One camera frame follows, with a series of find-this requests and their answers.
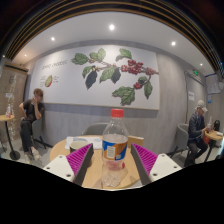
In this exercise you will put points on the white cup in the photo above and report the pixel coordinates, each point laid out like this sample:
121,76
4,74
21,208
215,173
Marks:
77,145

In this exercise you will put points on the person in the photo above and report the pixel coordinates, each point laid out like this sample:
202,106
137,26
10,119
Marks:
31,111
195,128

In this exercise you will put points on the small clear bottle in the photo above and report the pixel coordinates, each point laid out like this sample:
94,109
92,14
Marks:
9,110

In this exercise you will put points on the green exit sign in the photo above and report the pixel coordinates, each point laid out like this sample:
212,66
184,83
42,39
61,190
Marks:
195,71

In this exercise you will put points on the round wooden side table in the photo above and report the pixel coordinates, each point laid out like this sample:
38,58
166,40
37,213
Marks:
213,135
6,117

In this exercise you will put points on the white wall notice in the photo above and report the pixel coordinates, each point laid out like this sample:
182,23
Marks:
191,95

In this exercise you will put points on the coffee plant wall mural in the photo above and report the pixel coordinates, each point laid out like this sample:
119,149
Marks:
66,86

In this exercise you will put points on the white printed paper sheet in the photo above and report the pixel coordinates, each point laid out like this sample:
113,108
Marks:
95,142

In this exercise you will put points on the white notice board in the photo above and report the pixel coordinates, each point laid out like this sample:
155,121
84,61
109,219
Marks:
212,84

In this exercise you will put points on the clear red-capped drink bottle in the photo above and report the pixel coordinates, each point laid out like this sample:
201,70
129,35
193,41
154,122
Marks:
115,150

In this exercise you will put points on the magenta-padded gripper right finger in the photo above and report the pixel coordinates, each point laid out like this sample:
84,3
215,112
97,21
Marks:
146,160

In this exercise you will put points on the recessed ceiling lights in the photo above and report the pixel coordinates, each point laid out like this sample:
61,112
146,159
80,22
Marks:
111,27

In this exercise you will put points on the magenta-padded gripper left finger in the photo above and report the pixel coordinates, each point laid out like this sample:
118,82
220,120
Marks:
78,160

